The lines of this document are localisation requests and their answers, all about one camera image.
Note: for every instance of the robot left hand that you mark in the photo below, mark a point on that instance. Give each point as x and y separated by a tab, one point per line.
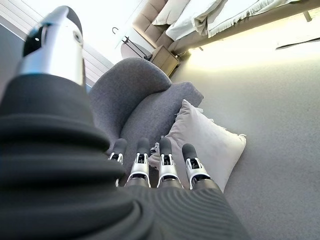
50	155

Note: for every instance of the white fringed cushion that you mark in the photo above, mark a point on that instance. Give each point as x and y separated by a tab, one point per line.
207	140

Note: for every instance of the grey fabric armchair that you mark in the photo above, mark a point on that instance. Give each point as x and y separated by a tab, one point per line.
130	87

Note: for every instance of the light wooden nightstand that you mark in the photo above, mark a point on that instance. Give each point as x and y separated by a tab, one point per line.
163	58

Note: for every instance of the beige upholstered bed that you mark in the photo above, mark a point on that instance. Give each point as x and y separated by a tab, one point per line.
147	20

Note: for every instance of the white bed pillow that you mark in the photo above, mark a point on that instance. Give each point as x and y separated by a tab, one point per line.
170	11

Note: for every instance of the white duvet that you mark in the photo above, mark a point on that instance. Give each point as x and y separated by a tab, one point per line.
185	22

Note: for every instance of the cream fringed throw blanket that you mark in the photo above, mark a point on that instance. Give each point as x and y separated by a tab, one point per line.
225	22

